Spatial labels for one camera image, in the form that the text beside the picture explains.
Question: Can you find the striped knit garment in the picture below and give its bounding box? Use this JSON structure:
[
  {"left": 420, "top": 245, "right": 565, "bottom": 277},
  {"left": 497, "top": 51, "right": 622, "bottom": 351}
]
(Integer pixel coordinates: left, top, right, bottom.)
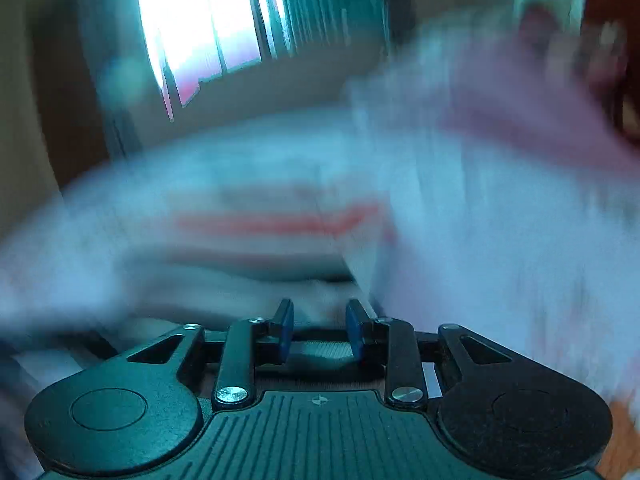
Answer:
[{"left": 110, "top": 178, "right": 394, "bottom": 327}]

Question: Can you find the floral pink bed sheet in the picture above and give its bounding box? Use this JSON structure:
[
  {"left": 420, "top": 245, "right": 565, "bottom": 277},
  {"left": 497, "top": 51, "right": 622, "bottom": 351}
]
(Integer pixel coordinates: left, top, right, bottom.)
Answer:
[{"left": 1, "top": 113, "right": 639, "bottom": 479}]

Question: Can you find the pink blanket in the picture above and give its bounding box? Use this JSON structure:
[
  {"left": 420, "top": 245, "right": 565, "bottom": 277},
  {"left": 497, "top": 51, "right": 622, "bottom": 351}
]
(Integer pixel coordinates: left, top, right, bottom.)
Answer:
[{"left": 347, "top": 12, "right": 639, "bottom": 177}]

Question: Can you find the window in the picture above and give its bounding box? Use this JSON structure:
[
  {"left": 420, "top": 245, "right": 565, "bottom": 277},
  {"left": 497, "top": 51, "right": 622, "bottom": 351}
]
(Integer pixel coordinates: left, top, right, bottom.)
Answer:
[{"left": 138, "top": 0, "right": 291, "bottom": 117}]

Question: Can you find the teal curtain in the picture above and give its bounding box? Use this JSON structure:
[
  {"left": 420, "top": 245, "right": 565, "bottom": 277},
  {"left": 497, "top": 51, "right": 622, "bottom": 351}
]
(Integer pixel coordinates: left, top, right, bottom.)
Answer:
[{"left": 250, "top": 0, "right": 390, "bottom": 61}]

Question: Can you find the red white headboard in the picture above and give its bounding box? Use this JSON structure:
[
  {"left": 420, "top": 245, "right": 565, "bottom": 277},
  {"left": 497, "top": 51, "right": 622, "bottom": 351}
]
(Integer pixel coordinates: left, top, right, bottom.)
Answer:
[{"left": 514, "top": 0, "right": 639, "bottom": 148}]

